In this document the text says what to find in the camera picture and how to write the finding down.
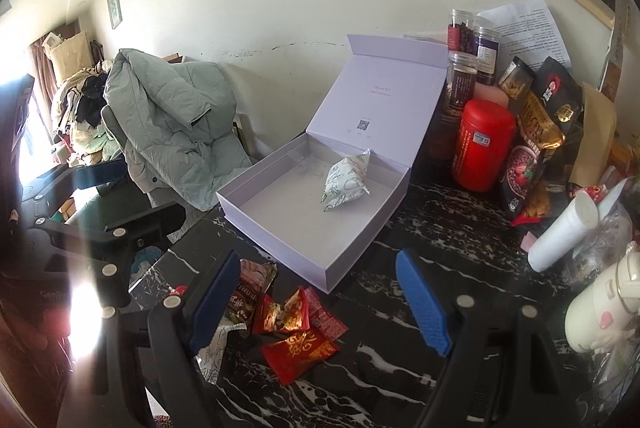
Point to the red tea canister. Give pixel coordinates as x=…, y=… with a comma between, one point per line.
x=482, y=146

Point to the printed paper sheet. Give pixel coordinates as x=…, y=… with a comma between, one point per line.
x=530, y=28

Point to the white tube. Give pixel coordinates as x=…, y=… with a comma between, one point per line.
x=562, y=233

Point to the brown paper bag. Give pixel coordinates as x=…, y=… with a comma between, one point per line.
x=595, y=133

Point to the clear jar with purple label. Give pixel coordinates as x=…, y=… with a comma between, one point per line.
x=486, y=53

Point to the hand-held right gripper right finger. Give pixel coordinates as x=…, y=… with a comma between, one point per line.
x=425, y=308

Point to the black snack bag red logo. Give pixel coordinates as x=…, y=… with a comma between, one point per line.
x=557, y=93

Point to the clear plastic bag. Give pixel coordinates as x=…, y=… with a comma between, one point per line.
x=607, y=238

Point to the pale green puffer jacket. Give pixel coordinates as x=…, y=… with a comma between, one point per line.
x=175, y=118

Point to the red gold snack packet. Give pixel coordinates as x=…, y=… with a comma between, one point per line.
x=277, y=313
x=300, y=353

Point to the brown cookie packet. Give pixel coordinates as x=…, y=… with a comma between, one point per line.
x=245, y=305

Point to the beige cushion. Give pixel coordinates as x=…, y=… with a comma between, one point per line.
x=67, y=53

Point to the pink container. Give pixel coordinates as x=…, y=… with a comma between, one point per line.
x=495, y=94

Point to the jar with yellow snacks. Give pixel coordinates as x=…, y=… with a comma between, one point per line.
x=515, y=78

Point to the small framed wall picture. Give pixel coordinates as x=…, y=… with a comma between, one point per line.
x=114, y=4

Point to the lavender gift box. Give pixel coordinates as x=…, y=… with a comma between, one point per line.
x=310, y=208

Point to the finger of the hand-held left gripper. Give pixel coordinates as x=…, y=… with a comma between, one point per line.
x=150, y=220
x=100, y=173

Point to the pile of clothes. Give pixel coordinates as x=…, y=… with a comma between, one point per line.
x=80, y=108

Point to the person's left hand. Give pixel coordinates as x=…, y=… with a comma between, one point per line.
x=37, y=333

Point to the red sauce sachet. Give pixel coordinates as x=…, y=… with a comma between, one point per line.
x=327, y=313

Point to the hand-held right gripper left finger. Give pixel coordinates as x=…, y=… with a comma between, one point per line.
x=220, y=303

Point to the grey office chair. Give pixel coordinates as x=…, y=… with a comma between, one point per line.
x=111, y=128

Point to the white printed snack packet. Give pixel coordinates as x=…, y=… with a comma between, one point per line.
x=345, y=180
x=215, y=353

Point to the clear jar with dark fruit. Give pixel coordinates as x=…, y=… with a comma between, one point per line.
x=460, y=31

